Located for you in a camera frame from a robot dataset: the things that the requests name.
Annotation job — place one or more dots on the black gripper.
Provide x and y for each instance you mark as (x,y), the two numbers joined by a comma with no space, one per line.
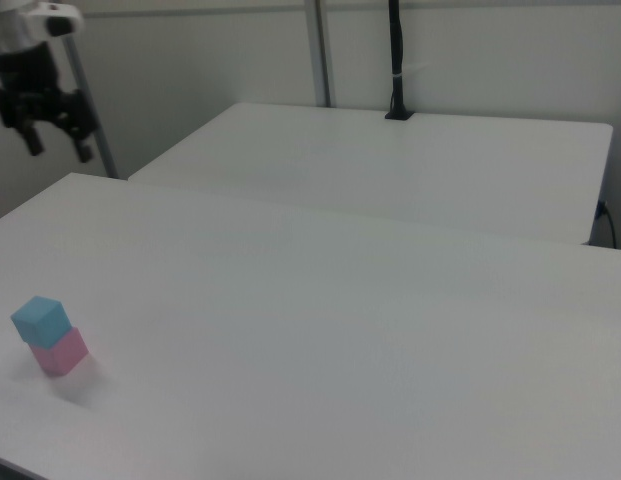
(27,70)

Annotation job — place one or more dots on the blue cube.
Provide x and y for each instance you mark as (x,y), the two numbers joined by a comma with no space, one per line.
(37,322)

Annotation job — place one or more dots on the slanted aluminium frame post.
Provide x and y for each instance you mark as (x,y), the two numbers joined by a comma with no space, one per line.
(107,160)

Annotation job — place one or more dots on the white side table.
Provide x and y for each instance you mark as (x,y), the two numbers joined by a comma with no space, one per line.
(390,170)

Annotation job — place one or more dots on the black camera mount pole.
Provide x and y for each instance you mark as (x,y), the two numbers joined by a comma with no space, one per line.
(399,60)

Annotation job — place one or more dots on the upright aluminium frame post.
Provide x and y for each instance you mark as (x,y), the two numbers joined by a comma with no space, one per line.
(320,50)

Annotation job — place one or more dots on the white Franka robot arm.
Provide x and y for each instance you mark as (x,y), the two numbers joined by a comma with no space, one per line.
(40,11)

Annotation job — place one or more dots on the pink cube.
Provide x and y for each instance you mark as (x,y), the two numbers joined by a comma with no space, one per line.
(60,357)

